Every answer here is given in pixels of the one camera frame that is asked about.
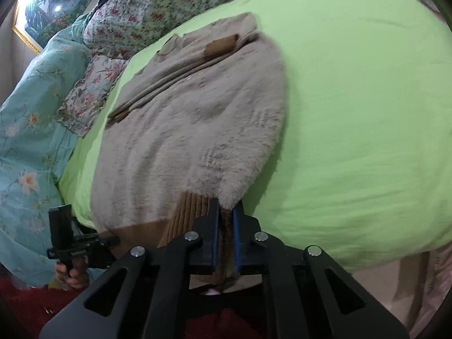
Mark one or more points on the pale pink bed skirt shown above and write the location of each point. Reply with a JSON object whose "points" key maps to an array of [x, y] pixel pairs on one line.
{"points": [[399, 289]]}

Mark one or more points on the gold framed landscape painting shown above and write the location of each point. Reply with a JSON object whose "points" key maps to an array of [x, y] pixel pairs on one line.
{"points": [[47, 10]]}

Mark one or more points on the red rug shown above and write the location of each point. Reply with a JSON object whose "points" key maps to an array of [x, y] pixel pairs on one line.
{"points": [[24, 307]]}

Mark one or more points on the beige fluffy sweater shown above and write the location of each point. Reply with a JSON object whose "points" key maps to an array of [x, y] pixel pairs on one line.
{"points": [[183, 127]]}

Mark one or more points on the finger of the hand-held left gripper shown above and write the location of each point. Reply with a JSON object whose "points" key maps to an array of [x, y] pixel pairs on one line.
{"points": [[108, 241]]}

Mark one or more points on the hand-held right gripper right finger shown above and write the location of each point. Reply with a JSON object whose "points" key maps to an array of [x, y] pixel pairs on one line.
{"points": [[238, 240]]}

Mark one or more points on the red flowered white quilt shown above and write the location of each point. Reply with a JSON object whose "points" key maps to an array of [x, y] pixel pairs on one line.
{"points": [[152, 5]]}

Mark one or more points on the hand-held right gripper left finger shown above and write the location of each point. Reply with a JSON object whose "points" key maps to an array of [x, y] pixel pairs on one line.
{"points": [[213, 237]]}

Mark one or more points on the person's left hand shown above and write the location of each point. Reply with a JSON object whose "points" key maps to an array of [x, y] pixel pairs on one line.
{"points": [[76, 279]]}

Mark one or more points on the light green bed sheet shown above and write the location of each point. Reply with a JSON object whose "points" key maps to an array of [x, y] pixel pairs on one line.
{"points": [[356, 113]]}

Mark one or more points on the teal floral blanket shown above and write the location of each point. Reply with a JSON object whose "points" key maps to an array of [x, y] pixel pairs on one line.
{"points": [[30, 130]]}

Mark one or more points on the floral pillow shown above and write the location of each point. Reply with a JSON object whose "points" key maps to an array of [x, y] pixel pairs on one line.
{"points": [[92, 88]]}

